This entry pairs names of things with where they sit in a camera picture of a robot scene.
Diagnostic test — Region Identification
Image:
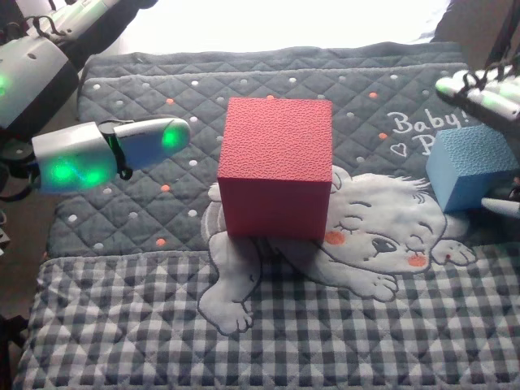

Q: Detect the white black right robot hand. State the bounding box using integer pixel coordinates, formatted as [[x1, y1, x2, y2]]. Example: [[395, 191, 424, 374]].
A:
[[434, 67, 520, 219]]

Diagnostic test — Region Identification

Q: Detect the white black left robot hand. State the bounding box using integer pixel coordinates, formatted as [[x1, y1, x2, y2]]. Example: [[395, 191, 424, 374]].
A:
[[0, 0, 192, 201]]

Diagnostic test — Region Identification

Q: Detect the blue foam cube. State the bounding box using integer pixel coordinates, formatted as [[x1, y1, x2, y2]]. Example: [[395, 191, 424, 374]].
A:
[[425, 124, 520, 215]]

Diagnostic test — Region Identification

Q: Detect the red foam cube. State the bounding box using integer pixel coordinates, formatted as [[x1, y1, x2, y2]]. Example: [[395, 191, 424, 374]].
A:
[[217, 96, 335, 245]]

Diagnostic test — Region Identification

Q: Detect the grey quilt with bear print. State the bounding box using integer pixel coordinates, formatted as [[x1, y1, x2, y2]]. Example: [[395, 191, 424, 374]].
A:
[[11, 40, 520, 390]]

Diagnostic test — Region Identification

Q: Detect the black frame piece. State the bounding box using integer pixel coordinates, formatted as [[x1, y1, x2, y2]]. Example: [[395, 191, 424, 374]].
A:
[[0, 312, 28, 390]]

